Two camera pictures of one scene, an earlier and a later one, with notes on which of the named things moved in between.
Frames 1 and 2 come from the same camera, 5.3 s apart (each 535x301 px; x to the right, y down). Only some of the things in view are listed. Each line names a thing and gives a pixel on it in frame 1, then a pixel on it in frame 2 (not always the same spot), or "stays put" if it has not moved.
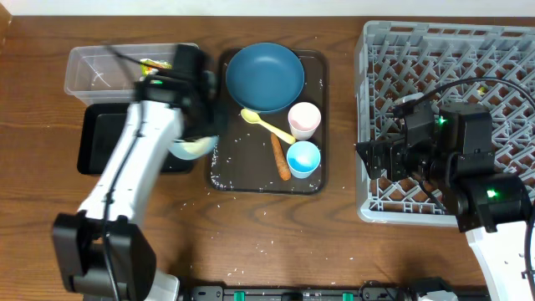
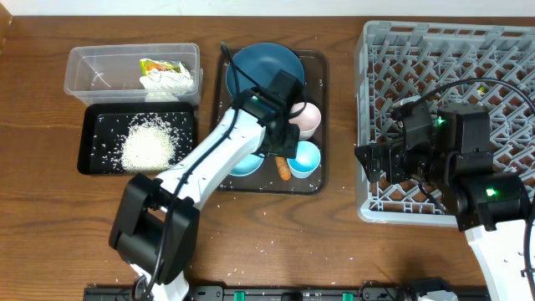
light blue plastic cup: x=303 y=158 stays put
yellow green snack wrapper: x=149 y=67 stays put
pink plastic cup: x=303 y=119 stays put
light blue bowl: x=194 y=148 -> x=247 y=165
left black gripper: x=205 y=119 -> x=286 y=146
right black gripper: x=387 y=157 stays put
